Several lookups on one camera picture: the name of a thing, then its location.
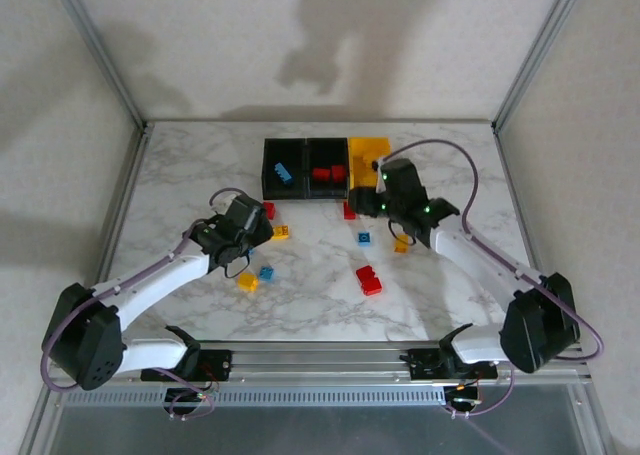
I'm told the yellow plastic bin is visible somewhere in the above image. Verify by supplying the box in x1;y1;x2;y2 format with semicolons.
348;136;392;192

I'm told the black plastic bin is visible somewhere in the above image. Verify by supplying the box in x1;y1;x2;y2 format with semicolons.
261;137;308;201
304;137;351;201

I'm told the black connector board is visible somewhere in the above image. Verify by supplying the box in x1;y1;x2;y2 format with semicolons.
163;387;211;409
444;384;484;409

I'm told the grey glossy panel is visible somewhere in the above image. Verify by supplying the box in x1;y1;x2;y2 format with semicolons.
49;404;589;455

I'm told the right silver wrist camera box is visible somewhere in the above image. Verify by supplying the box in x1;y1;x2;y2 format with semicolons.
370;157;389;194

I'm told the thin black cable loop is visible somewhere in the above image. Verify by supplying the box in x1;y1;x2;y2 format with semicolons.
223;252;253;280
388;219;419;247

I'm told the aluminium table side rail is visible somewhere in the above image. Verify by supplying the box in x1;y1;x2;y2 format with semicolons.
491;119;551;286
92;122;156;291

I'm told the wide aluminium mounting rail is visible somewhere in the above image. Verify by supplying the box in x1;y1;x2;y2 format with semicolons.
49;341;586;389

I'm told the thin red wire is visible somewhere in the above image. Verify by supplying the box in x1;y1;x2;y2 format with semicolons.
199;362;221;391

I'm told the grey slotted cable duct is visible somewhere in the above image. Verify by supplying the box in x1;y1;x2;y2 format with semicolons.
62;387;449;407

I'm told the aluminium frame post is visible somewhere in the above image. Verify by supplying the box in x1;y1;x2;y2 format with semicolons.
491;0;587;135
46;0;149;131

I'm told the short aluminium frame leg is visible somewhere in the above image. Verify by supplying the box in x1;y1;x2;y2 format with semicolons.
19;384;64;455
569;382;619;455

